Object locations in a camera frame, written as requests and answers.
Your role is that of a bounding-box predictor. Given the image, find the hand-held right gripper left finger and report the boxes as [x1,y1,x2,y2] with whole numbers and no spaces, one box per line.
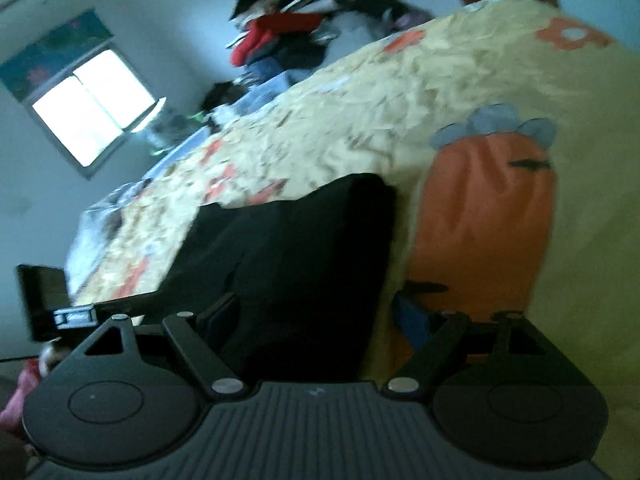
[81,291,247,402]

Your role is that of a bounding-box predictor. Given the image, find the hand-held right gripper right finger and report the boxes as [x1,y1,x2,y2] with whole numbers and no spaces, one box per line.
[381,290,557,397]

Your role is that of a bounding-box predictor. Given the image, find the black pants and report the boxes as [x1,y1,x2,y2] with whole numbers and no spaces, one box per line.
[75,172,398,386]

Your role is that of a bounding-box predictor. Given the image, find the person's pink clothing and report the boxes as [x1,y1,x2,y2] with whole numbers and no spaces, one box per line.
[0,344,63,443]

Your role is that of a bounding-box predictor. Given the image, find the green plastic chair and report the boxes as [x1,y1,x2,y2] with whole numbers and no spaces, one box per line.
[148,110,211,158]

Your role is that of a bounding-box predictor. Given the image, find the window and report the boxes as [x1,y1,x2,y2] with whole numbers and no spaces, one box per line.
[31,49,157,167]

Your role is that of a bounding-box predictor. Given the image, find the dark bag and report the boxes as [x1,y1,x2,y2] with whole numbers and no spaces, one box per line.
[200,82,251,112]

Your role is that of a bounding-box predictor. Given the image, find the light blue bed sheet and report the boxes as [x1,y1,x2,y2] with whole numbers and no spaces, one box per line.
[150,71,293,176]

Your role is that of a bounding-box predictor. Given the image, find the yellow printed bedspread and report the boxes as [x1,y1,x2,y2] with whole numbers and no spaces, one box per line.
[65,0,640,411]

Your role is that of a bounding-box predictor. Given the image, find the printed window valance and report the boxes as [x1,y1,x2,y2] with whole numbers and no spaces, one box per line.
[0,9,117,102]

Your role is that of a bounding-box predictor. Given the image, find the pile of clothes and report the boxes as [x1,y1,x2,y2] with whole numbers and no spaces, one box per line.
[227,0,437,81]

